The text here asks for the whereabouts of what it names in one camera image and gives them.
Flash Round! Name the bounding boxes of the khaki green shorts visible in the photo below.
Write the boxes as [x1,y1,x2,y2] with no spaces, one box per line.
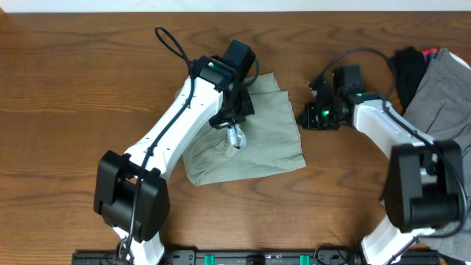
[183,73,306,186]

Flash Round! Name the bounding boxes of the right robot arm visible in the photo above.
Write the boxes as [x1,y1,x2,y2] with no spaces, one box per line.
[297,93,468,264]

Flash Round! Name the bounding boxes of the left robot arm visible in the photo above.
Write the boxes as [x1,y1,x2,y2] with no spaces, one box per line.
[93,54,259,264]

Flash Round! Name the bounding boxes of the black garment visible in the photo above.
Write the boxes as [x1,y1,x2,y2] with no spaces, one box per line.
[389,47,427,110]

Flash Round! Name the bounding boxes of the grey shorts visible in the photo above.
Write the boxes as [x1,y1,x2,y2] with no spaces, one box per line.
[378,48,471,262]

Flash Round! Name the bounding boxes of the red garment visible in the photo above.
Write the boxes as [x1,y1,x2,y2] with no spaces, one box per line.
[422,48,438,57]

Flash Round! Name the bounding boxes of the light blue garment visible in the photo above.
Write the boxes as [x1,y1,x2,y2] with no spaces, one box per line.
[450,52,471,70]

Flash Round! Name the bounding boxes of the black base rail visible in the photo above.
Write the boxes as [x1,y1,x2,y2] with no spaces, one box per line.
[71,249,442,265]

